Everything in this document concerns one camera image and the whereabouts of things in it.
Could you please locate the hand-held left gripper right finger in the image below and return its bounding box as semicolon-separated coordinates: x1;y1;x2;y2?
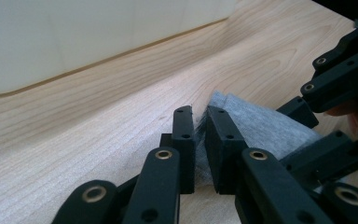
204;105;250;196

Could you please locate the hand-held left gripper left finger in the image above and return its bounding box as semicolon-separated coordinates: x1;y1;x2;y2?
159;105;198;195

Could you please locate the grey sock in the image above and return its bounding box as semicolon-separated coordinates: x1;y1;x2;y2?
195;90;324;189

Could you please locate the white compartment storage box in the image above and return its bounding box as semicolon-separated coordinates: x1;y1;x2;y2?
0;0;241;96

